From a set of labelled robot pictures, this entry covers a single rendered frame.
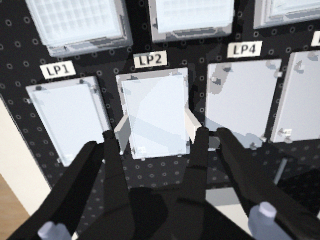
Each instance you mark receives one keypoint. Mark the white control panel with coloured buttons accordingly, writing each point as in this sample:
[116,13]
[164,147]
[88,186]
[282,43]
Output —
[227,202]

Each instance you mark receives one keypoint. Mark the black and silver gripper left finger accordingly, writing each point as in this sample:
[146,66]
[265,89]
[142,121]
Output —
[59,214]

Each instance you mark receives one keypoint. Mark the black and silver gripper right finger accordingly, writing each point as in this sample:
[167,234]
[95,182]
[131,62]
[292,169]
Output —
[272,214]

